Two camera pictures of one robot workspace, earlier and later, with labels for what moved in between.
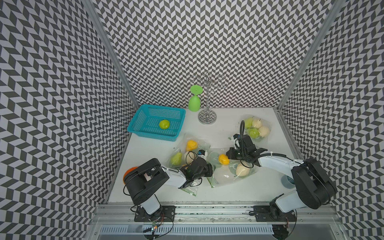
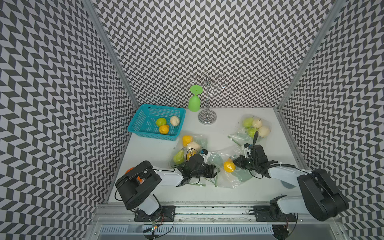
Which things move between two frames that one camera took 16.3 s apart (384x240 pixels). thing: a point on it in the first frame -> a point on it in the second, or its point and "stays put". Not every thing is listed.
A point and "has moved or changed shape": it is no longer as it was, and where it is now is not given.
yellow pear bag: (223, 159) -> (229, 166)
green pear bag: (249, 122) stays put
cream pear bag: (242, 171) -> (174, 120)
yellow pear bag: (191, 145) -> (187, 139)
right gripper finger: (232, 153) -> (241, 162)
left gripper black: (210, 172) stays put
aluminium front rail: (112, 213) stays put
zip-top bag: (189, 150) has moved or changed shape
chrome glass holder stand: (208, 116) stays put
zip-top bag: (226, 171) stays put
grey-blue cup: (288, 182) stays put
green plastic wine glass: (194, 102) stays put
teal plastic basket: (157, 122) stays put
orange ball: (127, 172) stays put
